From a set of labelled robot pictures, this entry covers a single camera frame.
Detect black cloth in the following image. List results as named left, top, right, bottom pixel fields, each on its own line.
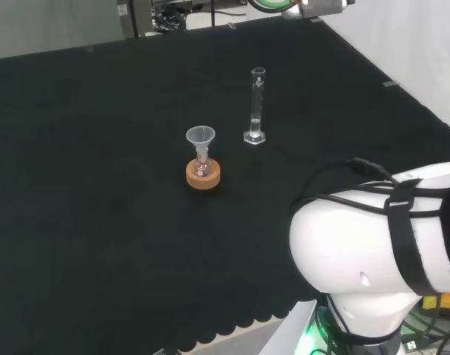
left=0, top=10, right=450, bottom=352

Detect clear round-bottom flask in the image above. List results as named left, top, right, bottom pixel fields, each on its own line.
left=194, top=146, right=215, bottom=178

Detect black cable with connector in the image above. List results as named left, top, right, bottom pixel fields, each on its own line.
left=290, top=157, right=450, bottom=223

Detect cork ring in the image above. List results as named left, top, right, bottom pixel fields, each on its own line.
left=185, top=158, right=222, bottom=192

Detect clear glass graduated cylinder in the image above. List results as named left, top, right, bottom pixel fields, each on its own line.
left=242, top=67, right=267, bottom=146

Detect coiled black cables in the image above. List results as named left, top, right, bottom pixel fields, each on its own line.
left=152, top=7, right=188, bottom=33

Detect clear plastic funnel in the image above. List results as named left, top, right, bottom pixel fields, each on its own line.
left=185, top=126, right=217, bottom=158

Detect grey cabinet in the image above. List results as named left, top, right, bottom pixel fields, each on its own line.
left=115, top=0, right=154, bottom=40

